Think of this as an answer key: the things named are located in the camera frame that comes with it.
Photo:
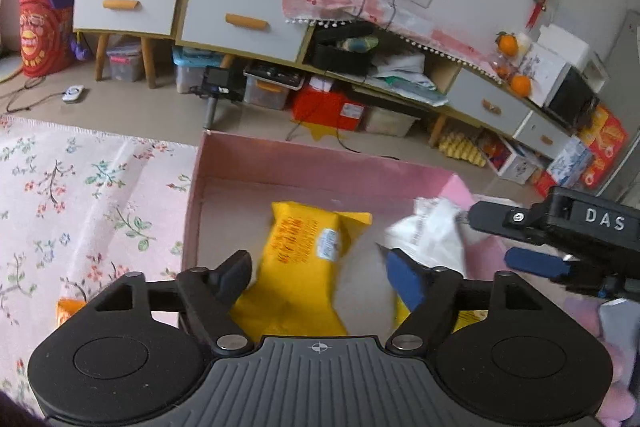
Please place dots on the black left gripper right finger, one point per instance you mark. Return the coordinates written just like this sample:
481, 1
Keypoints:
422, 290

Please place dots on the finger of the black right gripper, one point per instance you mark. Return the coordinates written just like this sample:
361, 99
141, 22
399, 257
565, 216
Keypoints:
518, 223
542, 265

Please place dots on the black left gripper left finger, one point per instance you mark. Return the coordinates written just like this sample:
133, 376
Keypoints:
207, 299

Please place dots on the white snack bag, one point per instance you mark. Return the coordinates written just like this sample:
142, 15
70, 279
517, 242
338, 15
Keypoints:
430, 235

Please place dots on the yellow snack bag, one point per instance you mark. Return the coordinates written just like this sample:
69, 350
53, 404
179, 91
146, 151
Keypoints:
461, 318
296, 276

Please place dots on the pink cardboard snack box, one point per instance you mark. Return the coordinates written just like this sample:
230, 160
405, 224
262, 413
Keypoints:
236, 180

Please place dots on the black microwave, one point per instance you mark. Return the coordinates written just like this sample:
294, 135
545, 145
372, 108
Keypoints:
571, 102

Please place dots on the floral tablecloth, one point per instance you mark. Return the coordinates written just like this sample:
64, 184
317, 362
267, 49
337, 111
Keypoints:
79, 208

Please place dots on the orange fruit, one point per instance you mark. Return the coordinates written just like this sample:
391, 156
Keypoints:
507, 44

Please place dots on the red box under cabinet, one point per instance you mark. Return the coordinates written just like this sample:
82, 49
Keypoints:
329, 109

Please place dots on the pink cloth on cabinet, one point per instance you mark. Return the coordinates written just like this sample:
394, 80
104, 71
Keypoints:
415, 29

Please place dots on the wooden cabinet with white drawers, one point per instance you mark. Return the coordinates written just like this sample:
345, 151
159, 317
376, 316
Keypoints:
258, 29

